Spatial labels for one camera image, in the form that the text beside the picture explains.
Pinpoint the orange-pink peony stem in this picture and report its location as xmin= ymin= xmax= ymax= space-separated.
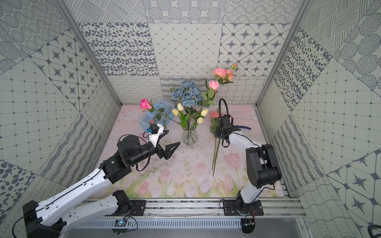
xmin=209 ymin=110 xmax=224 ymax=170

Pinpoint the light pink rose stem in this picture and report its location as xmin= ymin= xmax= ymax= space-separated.
xmin=198 ymin=80 xmax=220 ymax=108

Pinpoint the pink spray rose stem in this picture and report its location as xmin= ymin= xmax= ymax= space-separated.
xmin=213 ymin=63 xmax=238 ymax=85

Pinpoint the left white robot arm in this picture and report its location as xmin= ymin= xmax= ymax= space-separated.
xmin=21 ymin=124 xmax=180 ymax=238

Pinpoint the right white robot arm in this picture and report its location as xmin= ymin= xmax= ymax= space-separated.
xmin=214 ymin=115 xmax=282 ymax=214

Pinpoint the clear glass vase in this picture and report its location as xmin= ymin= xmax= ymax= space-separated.
xmin=182 ymin=127 xmax=198 ymax=146

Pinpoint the clear blue plastic box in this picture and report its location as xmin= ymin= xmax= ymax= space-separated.
xmin=140 ymin=98 xmax=175 ymax=130

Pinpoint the cream tulip bunch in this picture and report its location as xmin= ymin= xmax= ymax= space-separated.
xmin=172 ymin=103 xmax=209 ymax=131

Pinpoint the magenta rose stem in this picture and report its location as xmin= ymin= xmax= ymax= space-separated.
xmin=140 ymin=99 xmax=175 ymax=124

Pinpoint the floral table mat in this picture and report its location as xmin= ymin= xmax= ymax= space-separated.
xmin=91 ymin=105 xmax=266 ymax=199

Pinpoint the blue rose bunch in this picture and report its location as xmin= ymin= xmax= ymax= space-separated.
xmin=170 ymin=80 xmax=203 ymax=108

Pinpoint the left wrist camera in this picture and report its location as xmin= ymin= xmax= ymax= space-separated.
xmin=146 ymin=124 xmax=164 ymax=147

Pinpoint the black corrugated cable conduit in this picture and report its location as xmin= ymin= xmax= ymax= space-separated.
xmin=218 ymin=98 xmax=230 ymax=120

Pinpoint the aluminium mounting rail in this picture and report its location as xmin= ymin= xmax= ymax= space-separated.
xmin=132 ymin=197 xmax=307 ymax=219

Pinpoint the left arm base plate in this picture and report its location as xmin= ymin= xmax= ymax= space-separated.
xmin=112 ymin=200 xmax=147 ymax=216

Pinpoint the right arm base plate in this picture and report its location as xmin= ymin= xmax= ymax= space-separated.
xmin=219 ymin=199 xmax=264 ymax=216

